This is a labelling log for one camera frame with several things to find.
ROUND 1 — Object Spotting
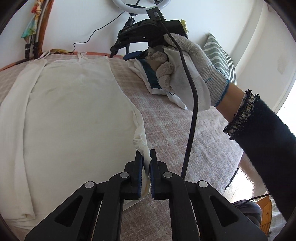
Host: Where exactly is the white camisole top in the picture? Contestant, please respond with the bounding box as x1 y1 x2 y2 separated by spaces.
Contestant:
0 51 153 230

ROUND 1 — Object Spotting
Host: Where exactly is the right forearm in dark sleeve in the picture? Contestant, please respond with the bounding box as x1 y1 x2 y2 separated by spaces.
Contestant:
216 83 295 220

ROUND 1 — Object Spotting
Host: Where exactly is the right hand in white glove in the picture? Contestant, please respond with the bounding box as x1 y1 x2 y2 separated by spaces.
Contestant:
146 34 230 107

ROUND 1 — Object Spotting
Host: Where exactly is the black mini tripod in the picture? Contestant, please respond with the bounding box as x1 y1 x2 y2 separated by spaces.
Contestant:
125 13 137 54

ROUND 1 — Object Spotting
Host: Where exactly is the dark teal patterned folded garment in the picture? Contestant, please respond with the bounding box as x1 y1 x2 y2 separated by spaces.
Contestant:
137 58 161 89

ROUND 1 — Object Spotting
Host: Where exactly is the white folded garment with label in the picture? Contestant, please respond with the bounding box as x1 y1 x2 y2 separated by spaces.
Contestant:
127 47 211 111

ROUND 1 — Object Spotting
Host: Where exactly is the pink checked bed cover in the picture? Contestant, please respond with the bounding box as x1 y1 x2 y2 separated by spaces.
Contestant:
0 54 245 241

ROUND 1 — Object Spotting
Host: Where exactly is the green striped white pillow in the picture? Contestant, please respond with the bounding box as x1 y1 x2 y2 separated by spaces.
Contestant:
203 34 237 85

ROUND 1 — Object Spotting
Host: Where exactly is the folded silver tripod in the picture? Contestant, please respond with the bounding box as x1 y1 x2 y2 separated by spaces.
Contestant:
24 0 50 60

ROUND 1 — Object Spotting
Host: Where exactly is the colourful floral scarf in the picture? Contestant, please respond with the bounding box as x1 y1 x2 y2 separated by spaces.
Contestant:
21 0 49 43

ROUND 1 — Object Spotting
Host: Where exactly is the white ring light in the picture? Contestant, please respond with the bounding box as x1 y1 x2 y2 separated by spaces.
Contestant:
112 0 171 9

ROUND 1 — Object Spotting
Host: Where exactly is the black ring light cable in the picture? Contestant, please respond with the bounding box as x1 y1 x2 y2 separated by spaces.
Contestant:
72 10 127 55

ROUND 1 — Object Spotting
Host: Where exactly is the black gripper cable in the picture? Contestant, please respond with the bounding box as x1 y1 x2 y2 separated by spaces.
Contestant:
146 6 200 180

